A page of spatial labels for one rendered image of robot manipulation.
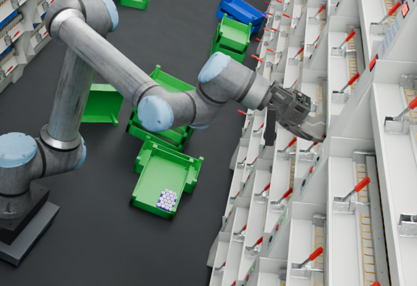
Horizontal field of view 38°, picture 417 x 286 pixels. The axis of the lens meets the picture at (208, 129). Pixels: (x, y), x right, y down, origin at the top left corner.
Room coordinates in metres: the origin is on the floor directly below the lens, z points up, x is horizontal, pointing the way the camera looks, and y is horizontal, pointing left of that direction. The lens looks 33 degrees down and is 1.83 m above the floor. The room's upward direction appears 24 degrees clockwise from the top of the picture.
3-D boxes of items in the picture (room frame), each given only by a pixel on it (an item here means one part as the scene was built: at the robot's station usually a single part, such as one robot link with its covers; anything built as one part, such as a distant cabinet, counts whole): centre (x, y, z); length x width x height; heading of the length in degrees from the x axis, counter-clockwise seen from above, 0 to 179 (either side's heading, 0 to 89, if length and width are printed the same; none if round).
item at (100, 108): (2.42, 0.57, 0.10); 0.30 x 0.08 x 0.20; 128
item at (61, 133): (1.74, 0.49, 0.61); 0.17 x 0.15 x 0.75; 143
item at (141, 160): (2.31, 0.11, 0.04); 0.30 x 0.20 x 0.08; 94
